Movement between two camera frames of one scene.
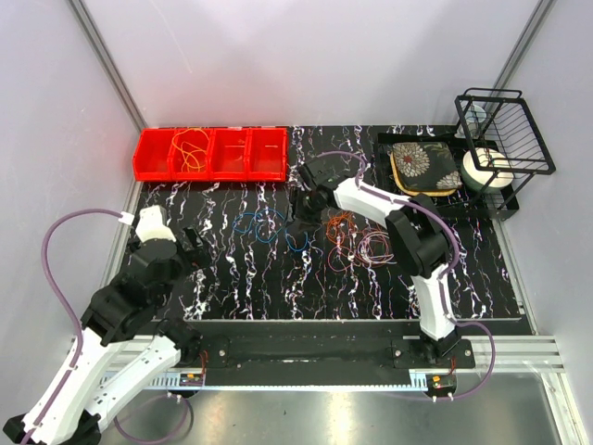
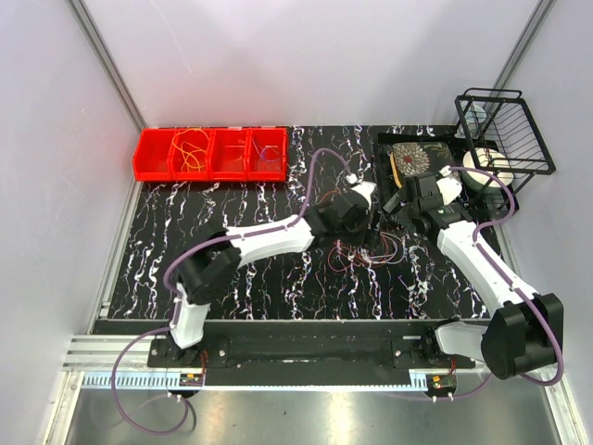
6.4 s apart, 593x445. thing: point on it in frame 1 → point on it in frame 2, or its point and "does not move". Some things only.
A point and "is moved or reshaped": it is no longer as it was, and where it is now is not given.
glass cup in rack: x=474 y=115 does not move
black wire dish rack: x=503 y=136 does not move
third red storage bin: x=231 y=154 does not move
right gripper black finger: x=293 y=193 → x=393 y=204
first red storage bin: x=153 y=155 does not move
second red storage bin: x=191 y=155 does not move
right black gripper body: x=309 y=209 → x=408 y=211
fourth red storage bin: x=267 y=151 does not move
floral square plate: x=424 y=168 does not move
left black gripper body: x=180 y=270 → x=359 y=226
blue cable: x=257 y=235 is moved or reshaped
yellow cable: x=188 y=153 does not move
